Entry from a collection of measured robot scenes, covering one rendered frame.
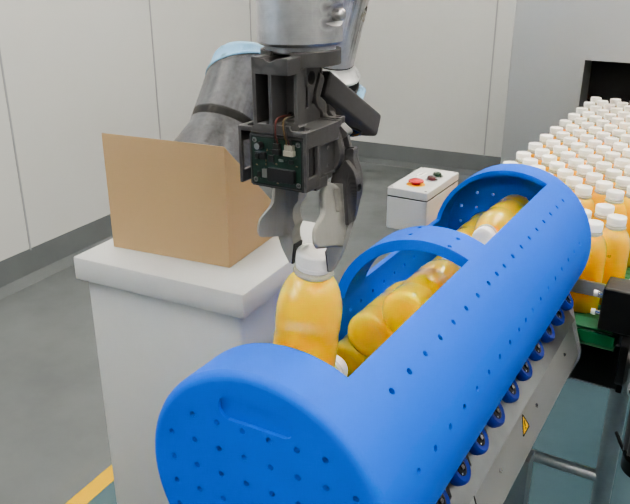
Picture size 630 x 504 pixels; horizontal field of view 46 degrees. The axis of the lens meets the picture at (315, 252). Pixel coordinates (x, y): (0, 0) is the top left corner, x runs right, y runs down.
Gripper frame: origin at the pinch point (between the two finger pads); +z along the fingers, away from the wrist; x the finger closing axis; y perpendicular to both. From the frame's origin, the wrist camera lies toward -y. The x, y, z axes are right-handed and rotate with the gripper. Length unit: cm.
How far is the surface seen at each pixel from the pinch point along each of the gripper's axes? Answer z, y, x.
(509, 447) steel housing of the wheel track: 44, -38, 12
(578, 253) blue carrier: 20, -65, 14
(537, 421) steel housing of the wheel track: 47, -52, 13
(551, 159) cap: 23, -138, -8
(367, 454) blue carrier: 14.0, 9.6, 11.0
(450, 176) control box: 22, -105, -24
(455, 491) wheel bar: 38.8, -18.5, 10.4
